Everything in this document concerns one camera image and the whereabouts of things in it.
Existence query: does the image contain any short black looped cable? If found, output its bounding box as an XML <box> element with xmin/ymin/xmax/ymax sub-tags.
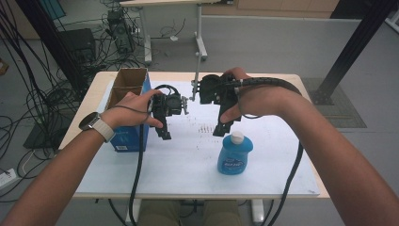
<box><xmin>153</xmin><ymin>84</ymin><xmax>182</xmax><ymax>98</ymax></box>

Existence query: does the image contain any white table leg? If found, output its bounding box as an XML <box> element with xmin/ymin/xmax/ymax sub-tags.
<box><xmin>250</xmin><ymin>198</ymin><xmax>266</xmax><ymax>225</ymax></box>
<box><xmin>125</xmin><ymin>198</ymin><xmax>142</xmax><ymax>225</ymax></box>

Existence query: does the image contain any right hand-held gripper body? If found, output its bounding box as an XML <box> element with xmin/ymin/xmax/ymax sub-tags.
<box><xmin>190</xmin><ymin>51</ymin><xmax>243</xmax><ymax>106</ymax></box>

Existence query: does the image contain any person's right leg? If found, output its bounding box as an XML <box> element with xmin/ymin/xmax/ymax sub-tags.
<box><xmin>203</xmin><ymin>199</ymin><xmax>243</xmax><ymax>226</ymax></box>

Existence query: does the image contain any black floor plate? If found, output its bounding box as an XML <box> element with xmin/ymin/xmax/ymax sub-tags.
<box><xmin>23</xmin><ymin>121</ymin><xmax>73</xmax><ymax>150</ymax></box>

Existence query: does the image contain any black computer tower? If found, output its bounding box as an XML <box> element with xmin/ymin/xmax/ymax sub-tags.
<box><xmin>106</xmin><ymin>8</ymin><xmax>136</xmax><ymax>55</ymax></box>

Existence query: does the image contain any thick black gripper cable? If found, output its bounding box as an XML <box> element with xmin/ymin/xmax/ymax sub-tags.
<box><xmin>127</xmin><ymin>122</ymin><xmax>146</xmax><ymax>226</ymax></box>

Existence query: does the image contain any white power strip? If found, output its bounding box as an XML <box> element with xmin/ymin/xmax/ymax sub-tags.
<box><xmin>0</xmin><ymin>168</ymin><xmax>17</xmax><ymax>189</ymax></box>

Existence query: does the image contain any person's left hand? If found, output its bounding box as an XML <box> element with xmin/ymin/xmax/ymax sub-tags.
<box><xmin>102</xmin><ymin>89</ymin><xmax>164</xmax><ymax>130</ymax></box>

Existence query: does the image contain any thin gray wrist cord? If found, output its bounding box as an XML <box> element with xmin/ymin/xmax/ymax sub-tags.
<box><xmin>107</xmin><ymin>105</ymin><xmax>151</xmax><ymax>123</ymax></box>
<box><xmin>235</xmin><ymin>88</ymin><xmax>263</xmax><ymax>121</ymax></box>

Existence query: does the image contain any wristwatch with white band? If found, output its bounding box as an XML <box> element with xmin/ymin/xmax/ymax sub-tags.
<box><xmin>78</xmin><ymin>111</ymin><xmax>117</xmax><ymax>144</ymax></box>

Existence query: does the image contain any person's left leg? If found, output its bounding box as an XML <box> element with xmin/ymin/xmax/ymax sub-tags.
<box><xmin>137</xmin><ymin>199</ymin><xmax>182</xmax><ymax>226</ymax></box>

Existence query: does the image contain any blue cardboard box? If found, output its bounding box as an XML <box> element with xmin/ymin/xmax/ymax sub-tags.
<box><xmin>105</xmin><ymin>67</ymin><xmax>152</xmax><ymax>153</ymax></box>

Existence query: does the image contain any white table mat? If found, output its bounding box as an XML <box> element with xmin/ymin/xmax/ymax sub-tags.
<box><xmin>74</xmin><ymin>79</ymin><xmax>321</xmax><ymax>196</ymax></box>

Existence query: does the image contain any person's right hand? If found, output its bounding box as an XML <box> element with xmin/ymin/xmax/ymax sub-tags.
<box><xmin>219</xmin><ymin>66</ymin><xmax>300</xmax><ymax>125</ymax></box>

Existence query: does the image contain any white desk with wooden top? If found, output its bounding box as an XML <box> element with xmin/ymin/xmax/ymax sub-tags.
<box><xmin>119</xmin><ymin>0</ymin><xmax>234</xmax><ymax>65</ymax></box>

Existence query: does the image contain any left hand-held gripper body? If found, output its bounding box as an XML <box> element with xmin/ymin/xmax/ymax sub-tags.
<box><xmin>149</xmin><ymin>92</ymin><xmax>190</xmax><ymax>120</ymax></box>

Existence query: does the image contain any blue bottle with white cap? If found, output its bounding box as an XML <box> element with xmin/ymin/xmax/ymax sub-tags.
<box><xmin>216</xmin><ymin>130</ymin><xmax>254</xmax><ymax>176</ymax></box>

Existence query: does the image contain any dark gray floor mat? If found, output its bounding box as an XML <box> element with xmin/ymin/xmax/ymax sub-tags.
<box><xmin>300</xmin><ymin>77</ymin><xmax>367</xmax><ymax>129</ymax></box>

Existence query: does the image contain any spiral-wrapped black gripper cable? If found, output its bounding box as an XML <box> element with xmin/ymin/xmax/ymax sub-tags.
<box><xmin>225</xmin><ymin>76</ymin><xmax>305</xmax><ymax>226</ymax></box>

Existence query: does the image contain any person's leg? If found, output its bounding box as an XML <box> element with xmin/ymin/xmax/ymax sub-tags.
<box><xmin>203</xmin><ymin>199</ymin><xmax>243</xmax><ymax>226</ymax></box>
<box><xmin>137</xmin><ymin>199</ymin><xmax>182</xmax><ymax>226</ymax></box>

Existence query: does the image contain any black metal post with base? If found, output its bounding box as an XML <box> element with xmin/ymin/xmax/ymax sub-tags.
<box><xmin>309</xmin><ymin>0</ymin><xmax>399</xmax><ymax>106</ymax></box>

